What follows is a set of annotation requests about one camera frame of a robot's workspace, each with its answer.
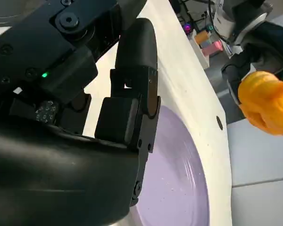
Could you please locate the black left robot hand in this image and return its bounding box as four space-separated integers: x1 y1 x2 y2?
221 21 283 107

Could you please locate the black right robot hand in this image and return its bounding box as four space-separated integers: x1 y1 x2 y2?
0 0 161 226

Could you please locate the orange toy bread roll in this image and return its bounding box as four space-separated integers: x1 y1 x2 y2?
238 71 283 137

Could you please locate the pink thread spool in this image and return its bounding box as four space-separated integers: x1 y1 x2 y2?
201 40 224 56

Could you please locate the white storage shelf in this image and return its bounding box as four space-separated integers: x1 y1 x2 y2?
188 30 225 69

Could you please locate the orange thread spool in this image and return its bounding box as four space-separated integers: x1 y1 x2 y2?
194 31 211 45

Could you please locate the lilac plate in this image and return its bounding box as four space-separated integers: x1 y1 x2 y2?
126 105 210 226

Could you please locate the black cable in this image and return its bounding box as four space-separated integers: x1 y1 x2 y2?
179 0 229 44

